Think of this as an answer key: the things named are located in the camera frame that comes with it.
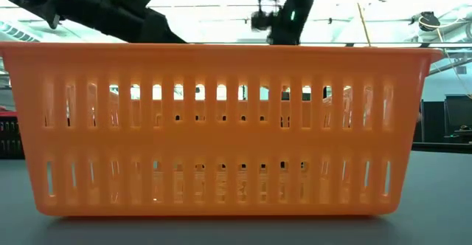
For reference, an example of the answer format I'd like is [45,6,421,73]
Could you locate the large orange plastic basket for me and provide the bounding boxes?
[0,41,445,216]

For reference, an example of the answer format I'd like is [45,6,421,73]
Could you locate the black hanging cable reel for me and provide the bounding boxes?
[418,11,442,32]

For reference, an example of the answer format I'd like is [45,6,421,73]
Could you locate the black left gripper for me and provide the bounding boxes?
[55,0,187,45]

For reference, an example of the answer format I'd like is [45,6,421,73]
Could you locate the yellow hanging cable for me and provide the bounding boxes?
[349,0,372,48]

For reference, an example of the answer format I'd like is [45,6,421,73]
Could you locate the black partition panels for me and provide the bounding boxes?
[422,94,472,145]

